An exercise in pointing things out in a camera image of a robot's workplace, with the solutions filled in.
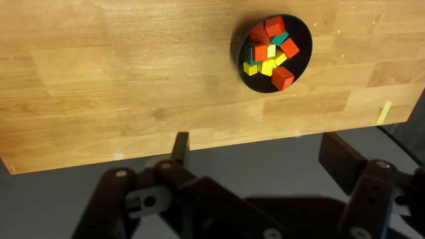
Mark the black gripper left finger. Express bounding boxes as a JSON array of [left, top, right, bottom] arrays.
[[71, 130, 284, 239]]

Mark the black bowl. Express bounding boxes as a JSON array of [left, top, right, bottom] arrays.
[[229, 13, 313, 95]]

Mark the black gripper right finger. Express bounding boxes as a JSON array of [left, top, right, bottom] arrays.
[[317, 131, 425, 239]]

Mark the yellow tape strip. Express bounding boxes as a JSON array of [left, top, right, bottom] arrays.
[[375, 99, 394, 126]]

